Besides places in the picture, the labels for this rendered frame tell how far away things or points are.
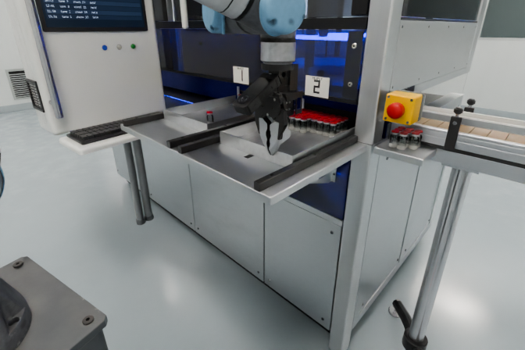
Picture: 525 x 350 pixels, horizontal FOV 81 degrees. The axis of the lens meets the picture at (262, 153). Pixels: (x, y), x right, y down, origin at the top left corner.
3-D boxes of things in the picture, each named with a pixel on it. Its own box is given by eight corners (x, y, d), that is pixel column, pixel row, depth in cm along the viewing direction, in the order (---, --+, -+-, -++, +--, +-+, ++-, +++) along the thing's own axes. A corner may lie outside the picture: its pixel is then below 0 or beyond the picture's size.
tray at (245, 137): (293, 119, 110) (294, 109, 109) (361, 134, 94) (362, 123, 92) (219, 143, 87) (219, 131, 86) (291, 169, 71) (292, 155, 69)
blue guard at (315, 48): (98, 56, 209) (91, 28, 202) (357, 100, 85) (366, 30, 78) (96, 56, 209) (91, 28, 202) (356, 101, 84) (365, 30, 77)
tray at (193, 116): (235, 103, 133) (234, 94, 131) (280, 114, 116) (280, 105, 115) (164, 119, 110) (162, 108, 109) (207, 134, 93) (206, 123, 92)
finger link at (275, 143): (294, 153, 75) (295, 116, 71) (277, 159, 71) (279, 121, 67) (283, 150, 77) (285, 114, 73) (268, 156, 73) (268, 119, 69)
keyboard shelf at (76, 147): (153, 116, 151) (152, 110, 150) (188, 126, 135) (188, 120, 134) (51, 139, 120) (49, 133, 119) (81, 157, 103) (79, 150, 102)
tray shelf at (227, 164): (227, 105, 137) (227, 101, 136) (378, 144, 92) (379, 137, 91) (120, 129, 105) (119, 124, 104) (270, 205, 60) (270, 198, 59)
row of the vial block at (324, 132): (290, 124, 103) (291, 111, 101) (337, 137, 91) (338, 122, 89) (286, 126, 101) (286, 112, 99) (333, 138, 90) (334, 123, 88)
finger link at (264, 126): (283, 150, 77) (285, 114, 73) (268, 156, 73) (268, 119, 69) (274, 147, 79) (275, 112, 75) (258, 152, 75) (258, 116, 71)
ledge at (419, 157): (393, 141, 94) (394, 134, 94) (438, 151, 86) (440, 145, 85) (373, 152, 85) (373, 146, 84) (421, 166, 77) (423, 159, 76)
